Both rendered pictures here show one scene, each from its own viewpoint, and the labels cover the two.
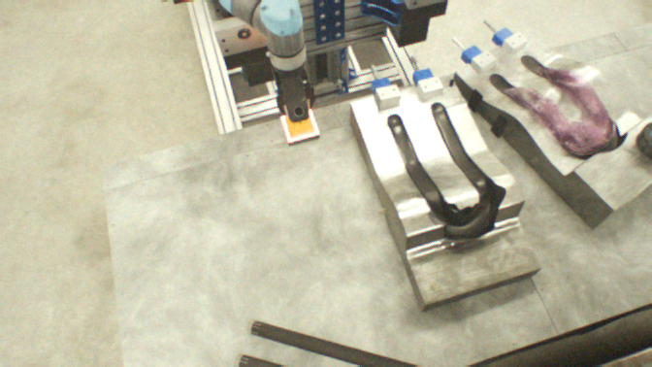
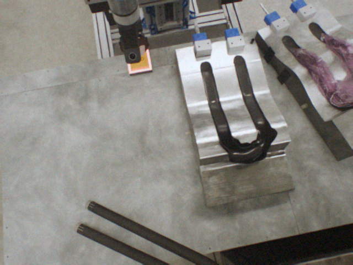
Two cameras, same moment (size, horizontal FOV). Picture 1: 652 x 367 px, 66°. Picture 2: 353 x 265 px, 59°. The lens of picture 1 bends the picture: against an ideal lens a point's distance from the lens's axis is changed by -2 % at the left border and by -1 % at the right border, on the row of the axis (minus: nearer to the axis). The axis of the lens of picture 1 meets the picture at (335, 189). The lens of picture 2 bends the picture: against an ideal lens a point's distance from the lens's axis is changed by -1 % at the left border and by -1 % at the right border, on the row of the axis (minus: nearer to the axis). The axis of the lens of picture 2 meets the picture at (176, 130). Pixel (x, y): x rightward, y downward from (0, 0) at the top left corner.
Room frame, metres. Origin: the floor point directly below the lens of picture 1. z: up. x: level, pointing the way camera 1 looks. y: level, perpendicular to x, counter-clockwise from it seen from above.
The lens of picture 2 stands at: (0.20, -0.10, 1.78)
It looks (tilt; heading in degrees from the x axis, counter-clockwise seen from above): 74 degrees down; 8
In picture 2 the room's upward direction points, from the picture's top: 4 degrees counter-clockwise
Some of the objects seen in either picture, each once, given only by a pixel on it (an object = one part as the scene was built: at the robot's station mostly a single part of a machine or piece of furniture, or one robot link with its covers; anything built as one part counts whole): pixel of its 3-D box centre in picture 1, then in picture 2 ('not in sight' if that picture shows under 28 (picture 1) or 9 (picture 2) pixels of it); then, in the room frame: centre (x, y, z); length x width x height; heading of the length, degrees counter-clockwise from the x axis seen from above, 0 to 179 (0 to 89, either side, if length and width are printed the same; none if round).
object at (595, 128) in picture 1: (566, 104); (336, 66); (0.69, -0.55, 0.90); 0.26 x 0.18 x 0.08; 31
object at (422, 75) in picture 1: (422, 76); (231, 33); (0.79, -0.23, 0.89); 0.13 x 0.05 x 0.05; 14
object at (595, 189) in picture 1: (562, 114); (332, 73); (0.69, -0.56, 0.86); 0.50 x 0.26 x 0.11; 31
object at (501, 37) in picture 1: (501, 36); (297, 5); (0.94, -0.46, 0.86); 0.13 x 0.05 x 0.05; 31
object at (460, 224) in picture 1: (444, 163); (236, 105); (0.53, -0.24, 0.92); 0.35 x 0.16 x 0.09; 14
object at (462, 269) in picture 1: (440, 181); (231, 116); (0.52, -0.23, 0.87); 0.50 x 0.26 x 0.14; 14
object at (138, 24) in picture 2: (290, 74); (129, 26); (0.74, 0.09, 0.98); 0.09 x 0.08 x 0.12; 14
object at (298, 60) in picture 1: (285, 52); (124, 10); (0.73, 0.09, 1.07); 0.08 x 0.08 x 0.05
